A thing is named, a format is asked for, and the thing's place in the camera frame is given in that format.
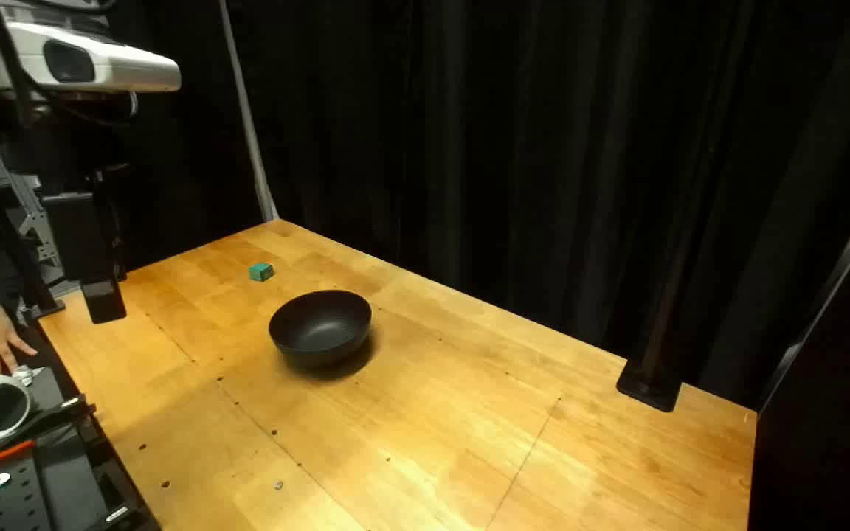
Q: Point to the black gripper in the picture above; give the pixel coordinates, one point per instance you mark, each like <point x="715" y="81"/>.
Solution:
<point x="101" y="230"/>

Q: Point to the green block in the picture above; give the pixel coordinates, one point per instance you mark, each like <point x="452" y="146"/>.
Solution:
<point x="262" y="268"/>

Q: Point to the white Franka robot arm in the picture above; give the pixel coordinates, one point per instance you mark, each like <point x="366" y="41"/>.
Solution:
<point x="101" y="59"/>

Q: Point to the black bowl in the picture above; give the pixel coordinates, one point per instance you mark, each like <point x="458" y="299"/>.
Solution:
<point x="321" y="330"/>

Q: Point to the silver metal pole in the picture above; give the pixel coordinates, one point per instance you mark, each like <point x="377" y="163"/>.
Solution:
<point x="248" y="112"/>

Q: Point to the black curtain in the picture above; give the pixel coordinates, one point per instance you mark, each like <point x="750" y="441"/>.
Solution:
<point x="545" y="147"/>

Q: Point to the black pole with base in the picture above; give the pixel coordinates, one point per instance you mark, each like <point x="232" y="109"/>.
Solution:
<point x="663" y="295"/>

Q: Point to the black panel with metal edge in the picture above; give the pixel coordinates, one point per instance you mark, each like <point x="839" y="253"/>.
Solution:
<point x="828" y="392"/>

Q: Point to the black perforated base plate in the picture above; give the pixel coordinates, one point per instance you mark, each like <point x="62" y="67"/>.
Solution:
<point x="43" y="480"/>

